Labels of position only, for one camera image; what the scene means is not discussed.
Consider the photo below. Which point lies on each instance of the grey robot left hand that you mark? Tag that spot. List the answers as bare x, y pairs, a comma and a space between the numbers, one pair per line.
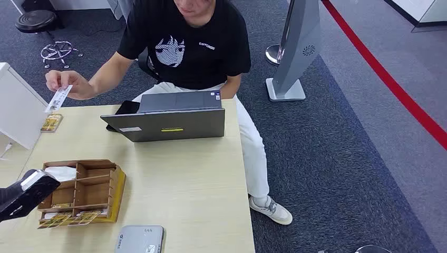
24, 202

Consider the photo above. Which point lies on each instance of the seated person's right hand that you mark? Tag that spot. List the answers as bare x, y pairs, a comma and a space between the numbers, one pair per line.
78, 89

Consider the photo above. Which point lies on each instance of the white ID card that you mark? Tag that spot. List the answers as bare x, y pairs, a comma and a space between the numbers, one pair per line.
58, 99

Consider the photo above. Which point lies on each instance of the white card stack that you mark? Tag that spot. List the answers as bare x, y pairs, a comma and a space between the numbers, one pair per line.
104, 211
49, 215

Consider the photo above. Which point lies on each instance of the wooden card organizer box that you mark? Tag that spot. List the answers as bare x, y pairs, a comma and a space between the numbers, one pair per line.
94, 188

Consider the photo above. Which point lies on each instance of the seated person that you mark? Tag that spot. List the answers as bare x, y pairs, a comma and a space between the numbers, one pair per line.
195, 63

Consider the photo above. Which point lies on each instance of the grey card reader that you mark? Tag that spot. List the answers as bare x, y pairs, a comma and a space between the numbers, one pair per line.
139, 241

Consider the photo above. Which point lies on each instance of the white tissue stack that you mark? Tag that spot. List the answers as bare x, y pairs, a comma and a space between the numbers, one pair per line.
61, 173

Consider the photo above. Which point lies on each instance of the black pouch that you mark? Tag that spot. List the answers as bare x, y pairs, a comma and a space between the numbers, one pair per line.
127, 107

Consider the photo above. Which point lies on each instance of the white cabinet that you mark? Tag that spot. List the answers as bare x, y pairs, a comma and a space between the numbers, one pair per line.
17, 108

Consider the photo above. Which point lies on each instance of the black round stool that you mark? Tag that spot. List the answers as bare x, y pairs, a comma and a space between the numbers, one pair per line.
35, 21

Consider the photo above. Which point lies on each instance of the white desk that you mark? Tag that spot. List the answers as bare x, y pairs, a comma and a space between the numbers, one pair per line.
80, 3

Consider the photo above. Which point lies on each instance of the grey laptop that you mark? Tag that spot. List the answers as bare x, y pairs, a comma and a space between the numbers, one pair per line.
167, 125

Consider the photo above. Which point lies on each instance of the grey kiosk stand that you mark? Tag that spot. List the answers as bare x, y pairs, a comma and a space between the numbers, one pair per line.
297, 52

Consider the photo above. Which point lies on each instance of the round silver-rimmed base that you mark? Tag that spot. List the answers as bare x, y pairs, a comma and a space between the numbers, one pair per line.
373, 249

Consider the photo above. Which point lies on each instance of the white platform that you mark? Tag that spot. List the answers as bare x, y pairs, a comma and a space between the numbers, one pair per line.
419, 8

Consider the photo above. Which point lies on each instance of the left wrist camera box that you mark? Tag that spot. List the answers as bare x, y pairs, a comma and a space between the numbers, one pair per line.
32, 179

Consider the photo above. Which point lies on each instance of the chrome round post base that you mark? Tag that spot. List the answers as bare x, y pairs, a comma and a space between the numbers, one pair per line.
270, 54

